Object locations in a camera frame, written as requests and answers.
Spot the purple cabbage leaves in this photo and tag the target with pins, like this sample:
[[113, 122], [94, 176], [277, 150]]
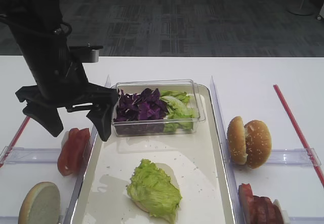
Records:
[[138, 107]]

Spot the bun half right rack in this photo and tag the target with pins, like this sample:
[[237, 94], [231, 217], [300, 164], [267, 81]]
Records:
[[237, 141]]

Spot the green lettuce leaf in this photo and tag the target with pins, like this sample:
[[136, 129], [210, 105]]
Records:
[[152, 186]]

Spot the lower right clear rail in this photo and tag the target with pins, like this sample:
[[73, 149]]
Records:
[[300, 219]]

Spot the clear rail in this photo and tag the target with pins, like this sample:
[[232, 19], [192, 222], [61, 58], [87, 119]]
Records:
[[20, 155], [300, 219], [306, 157]]

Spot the right clear long divider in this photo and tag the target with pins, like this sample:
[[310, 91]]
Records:
[[229, 174]]

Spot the right red strip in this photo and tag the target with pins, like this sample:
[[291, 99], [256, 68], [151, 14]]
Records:
[[298, 130]]

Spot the bun half rack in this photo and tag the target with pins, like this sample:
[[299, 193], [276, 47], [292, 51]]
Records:
[[237, 141], [41, 204]]

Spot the bottom bun on tray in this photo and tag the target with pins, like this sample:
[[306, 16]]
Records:
[[170, 173]]

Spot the left red strip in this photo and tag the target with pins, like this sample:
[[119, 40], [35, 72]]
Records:
[[17, 133]]

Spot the bun half left rack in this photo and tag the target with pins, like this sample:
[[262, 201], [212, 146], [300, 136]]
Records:
[[41, 204]]

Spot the clear plastic salad container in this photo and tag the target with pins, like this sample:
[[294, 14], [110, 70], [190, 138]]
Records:
[[156, 127]]

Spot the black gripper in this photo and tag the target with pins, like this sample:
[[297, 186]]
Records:
[[61, 81]]

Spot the remaining tomato slice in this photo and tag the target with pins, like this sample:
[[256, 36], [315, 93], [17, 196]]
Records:
[[62, 162]]

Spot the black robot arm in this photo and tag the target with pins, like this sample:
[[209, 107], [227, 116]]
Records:
[[38, 15]]

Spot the white metal tray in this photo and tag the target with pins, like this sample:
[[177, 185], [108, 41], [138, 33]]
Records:
[[195, 159]]

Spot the upper left clear rail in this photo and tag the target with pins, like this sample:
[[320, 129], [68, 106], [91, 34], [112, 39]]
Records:
[[20, 155]]

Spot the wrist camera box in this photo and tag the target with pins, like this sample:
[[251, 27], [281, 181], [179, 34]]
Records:
[[85, 54]]

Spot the white pusher block patties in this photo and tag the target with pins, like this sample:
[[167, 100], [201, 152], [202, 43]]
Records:
[[282, 210]]

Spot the green lettuce in container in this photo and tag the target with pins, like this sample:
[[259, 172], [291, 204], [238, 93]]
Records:
[[178, 108]]

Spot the red strip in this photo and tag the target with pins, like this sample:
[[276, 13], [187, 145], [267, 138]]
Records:
[[17, 133], [298, 130]]

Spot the upper right clear rail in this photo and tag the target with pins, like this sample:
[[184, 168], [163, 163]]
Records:
[[306, 157]]

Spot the white pusher block tomato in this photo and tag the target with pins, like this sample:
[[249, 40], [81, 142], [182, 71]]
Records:
[[65, 138]]

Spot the sesame bun top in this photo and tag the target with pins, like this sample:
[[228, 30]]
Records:
[[258, 143]]

